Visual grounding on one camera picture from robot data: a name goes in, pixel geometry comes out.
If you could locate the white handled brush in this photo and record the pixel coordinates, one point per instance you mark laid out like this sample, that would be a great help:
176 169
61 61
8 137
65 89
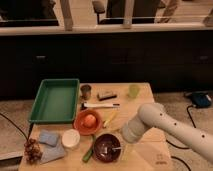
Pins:
102 105

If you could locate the black board eraser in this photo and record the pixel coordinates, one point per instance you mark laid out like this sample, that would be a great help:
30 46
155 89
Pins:
106 95

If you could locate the orange plate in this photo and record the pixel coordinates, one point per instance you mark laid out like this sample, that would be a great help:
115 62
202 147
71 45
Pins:
78 123

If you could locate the blue sponge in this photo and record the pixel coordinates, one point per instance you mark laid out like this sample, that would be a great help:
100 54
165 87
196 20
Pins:
49 138

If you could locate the grey-blue cloth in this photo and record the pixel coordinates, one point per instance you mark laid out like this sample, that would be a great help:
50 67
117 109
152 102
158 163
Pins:
52 153

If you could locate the yellow-green plastic cup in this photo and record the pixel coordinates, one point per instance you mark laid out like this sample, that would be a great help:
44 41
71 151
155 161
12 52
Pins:
133 90

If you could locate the black office chair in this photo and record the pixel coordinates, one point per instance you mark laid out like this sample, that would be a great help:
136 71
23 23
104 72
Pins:
144 11

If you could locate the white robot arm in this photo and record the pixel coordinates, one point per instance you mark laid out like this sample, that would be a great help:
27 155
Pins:
153 115

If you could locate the green plastic tray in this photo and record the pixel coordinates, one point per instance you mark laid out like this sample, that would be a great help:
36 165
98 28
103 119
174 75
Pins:
55 102

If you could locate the blue device on floor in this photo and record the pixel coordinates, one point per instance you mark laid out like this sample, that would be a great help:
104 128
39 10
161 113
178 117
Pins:
200 99

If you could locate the yellow banana toy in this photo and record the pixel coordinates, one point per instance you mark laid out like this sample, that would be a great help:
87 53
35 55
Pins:
109 119

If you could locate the small metal cup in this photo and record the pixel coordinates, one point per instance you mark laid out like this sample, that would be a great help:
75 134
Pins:
86 91

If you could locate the orange fruit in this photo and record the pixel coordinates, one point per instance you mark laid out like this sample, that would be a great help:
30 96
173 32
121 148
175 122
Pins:
89 121

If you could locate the green cucumber toy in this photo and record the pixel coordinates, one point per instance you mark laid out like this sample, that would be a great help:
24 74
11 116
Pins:
89 153

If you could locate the purple bowl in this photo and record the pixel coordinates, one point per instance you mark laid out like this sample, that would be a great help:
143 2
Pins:
106 148

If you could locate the brown grape bunch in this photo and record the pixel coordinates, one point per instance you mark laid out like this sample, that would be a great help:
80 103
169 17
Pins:
32 151

